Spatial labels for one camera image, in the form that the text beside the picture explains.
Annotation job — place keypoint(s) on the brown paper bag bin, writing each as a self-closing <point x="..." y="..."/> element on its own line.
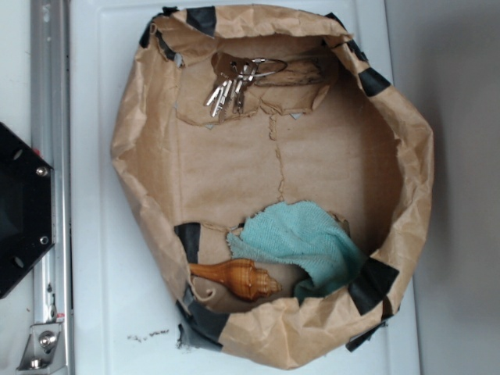
<point x="328" y="129"/>

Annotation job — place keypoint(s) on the orange conch seashell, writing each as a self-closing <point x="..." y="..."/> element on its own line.
<point x="241" y="277"/>

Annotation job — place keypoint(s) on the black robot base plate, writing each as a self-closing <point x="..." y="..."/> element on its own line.
<point x="26" y="209"/>

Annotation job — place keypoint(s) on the teal terry cloth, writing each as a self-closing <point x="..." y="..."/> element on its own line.
<point x="305" y="235"/>

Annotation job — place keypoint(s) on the silver corner bracket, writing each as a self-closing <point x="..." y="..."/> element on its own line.
<point x="44" y="352"/>

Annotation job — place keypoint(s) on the aluminium extrusion rail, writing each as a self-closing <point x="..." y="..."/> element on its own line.
<point x="50" y="135"/>

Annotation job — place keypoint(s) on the silver keys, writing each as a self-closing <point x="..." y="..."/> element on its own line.
<point x="233" y="76"/>

